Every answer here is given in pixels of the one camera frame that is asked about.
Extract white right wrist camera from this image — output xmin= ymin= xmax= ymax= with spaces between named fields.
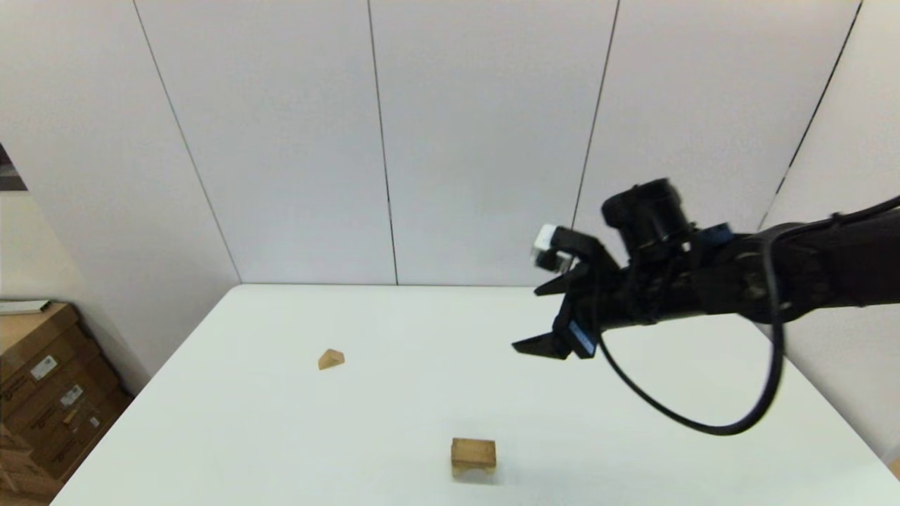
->
xmin=532 ymin=224 xmax=607 ymax=275

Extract rectangular wooden building block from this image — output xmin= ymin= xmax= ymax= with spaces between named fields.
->
xmin=451 ymin=437 xmax=497 ymax=462

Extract low brown cardboard box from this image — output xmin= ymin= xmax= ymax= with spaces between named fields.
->
xmin=0 ymin=422 xmax=64 ymax=504

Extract tall labelled cardboard box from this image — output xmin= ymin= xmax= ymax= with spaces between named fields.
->
xmin=0 ymin=304 xmax=134 ymax=487

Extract arched wooden building block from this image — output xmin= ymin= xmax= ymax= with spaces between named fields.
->
xmin=452 ymin=458 xmax=497 ymax=486

